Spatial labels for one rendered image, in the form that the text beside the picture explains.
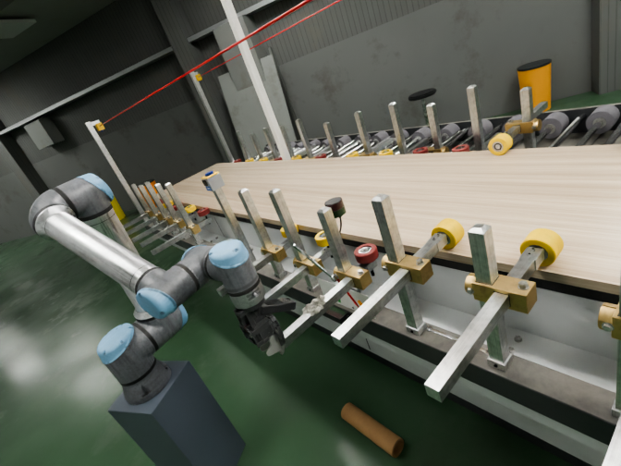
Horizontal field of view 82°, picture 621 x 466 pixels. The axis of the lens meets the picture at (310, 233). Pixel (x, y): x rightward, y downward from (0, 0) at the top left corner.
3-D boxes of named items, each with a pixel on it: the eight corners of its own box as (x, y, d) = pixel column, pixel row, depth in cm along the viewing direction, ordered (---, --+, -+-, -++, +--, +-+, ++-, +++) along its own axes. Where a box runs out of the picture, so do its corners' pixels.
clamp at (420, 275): (422, 287, 93) (418, 271, 91) (382, 275, 103) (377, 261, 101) (434, 273, 96) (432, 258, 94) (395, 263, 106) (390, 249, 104)
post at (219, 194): (252, 267, 185) (213, 190, 166) (248, 265, 189) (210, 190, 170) (259, 263, 187) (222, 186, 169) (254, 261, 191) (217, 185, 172)
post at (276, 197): (315, 295, 147) (272, 191, 127) (310, 292, 150) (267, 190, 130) (322, 289, 149) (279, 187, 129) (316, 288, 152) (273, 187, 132)
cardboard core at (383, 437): (390, 450, 143) (338, 411, 166) (395, 461, 146) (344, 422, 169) (401, 435, 147) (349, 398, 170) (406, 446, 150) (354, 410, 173)
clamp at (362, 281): (363, 290, 116) (359, 278, 114) (335, 281, 127) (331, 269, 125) (373, 280, 119) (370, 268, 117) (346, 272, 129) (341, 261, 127)
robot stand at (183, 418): (221, 500, 157) (151, 413, 132) (179, 492, 167) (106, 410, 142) (246, 444, 177) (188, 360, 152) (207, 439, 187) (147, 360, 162)
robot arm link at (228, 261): (225, 236, 95) (249, 237, 89) (242, 274, 100) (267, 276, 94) (198, 255, 89) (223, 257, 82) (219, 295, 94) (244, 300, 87)
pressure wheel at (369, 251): (374, 284, 121) (365, 256, 116) (358, 278, 127) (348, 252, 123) (388, 271, 125) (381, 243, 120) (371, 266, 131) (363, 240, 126)
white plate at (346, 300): (374, 319, 120) (367, 296, 116) (324, 298, 140) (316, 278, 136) (375, 318, 121) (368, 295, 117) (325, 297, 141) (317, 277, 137)
